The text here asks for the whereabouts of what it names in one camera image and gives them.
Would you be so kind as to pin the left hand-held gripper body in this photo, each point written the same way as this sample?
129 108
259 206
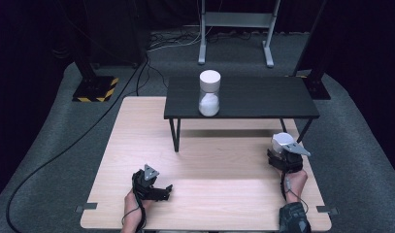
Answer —
143 184

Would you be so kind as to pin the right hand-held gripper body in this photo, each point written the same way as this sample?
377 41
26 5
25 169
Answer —
290 158

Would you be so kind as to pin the clear jar with grey lid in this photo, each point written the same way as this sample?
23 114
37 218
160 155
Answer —
280 139

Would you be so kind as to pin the small black shelf table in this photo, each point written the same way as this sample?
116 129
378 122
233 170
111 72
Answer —
250 97

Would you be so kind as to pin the white cylinder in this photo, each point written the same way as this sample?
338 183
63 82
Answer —
209 103

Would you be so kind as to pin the person's left hand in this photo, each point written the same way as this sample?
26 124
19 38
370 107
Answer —
132 205

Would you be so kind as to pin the person's right hand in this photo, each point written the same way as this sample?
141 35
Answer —
297 187

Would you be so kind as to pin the black stand with dark base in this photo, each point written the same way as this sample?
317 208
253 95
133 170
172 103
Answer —
316 84

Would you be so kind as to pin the black stand with striped base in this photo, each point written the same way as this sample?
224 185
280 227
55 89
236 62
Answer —
94 89

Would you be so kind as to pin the grey metal stand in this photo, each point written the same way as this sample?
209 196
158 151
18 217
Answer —
237 19

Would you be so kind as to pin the grey metal table bracket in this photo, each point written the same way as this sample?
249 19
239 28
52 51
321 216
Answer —
86 207
327 210

